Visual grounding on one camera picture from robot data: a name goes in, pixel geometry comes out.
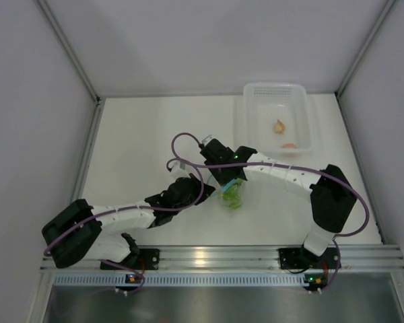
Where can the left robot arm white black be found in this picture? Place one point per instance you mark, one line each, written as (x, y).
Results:
(85, 232)

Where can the clear zip top bag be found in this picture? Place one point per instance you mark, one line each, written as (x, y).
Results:
(215, 197)

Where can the beige fake garlic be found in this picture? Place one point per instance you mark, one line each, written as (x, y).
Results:
(279, 127)

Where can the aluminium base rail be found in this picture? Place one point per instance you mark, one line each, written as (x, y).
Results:
(354, 258)

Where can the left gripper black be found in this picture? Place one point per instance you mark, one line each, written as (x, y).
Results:
(198, 186)

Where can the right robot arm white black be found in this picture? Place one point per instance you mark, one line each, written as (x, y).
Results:
(328, 192)

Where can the green fake leaf vegetable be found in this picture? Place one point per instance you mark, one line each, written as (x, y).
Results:
(230, 195)

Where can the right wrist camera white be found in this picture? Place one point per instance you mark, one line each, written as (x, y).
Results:
(207, 139)

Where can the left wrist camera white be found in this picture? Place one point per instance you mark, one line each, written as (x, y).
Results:
(179, 170)

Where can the pink fake egg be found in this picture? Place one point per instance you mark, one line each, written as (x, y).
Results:
(289, 146)

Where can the white slotted cable duct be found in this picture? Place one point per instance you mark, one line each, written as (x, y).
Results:
(186, 280)

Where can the white plastic basket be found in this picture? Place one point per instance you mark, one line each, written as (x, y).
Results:
(264, 103)

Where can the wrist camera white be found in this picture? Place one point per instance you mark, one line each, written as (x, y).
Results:
(179, 170)
(207, 139)

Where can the left aluminium frame post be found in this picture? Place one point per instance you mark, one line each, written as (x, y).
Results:
(52, 21)

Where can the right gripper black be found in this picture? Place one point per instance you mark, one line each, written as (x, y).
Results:
(221, 179)

